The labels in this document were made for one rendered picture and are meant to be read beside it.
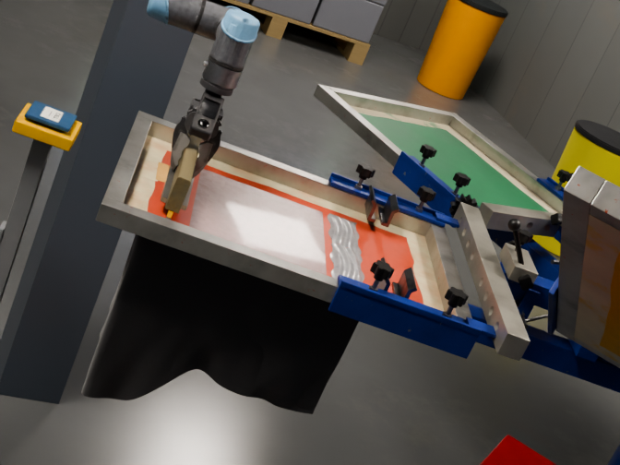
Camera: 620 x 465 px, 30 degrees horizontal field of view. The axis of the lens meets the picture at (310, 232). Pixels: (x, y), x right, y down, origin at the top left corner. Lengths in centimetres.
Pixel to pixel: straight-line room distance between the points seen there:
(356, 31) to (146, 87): 548
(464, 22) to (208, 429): 542
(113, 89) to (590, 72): 545
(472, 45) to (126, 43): 579
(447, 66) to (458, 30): 27
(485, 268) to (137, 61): 101
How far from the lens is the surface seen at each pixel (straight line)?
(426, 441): 400
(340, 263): 245
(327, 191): 277
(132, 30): 291
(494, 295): 244
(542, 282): 264
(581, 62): 817
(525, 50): 881
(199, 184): 258
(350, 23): 833
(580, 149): 623
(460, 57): 853
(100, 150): 301
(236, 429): 359
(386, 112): 372
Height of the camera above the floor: 189
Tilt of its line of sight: 21 degrees down
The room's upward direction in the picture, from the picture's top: 23 degrees clockwise
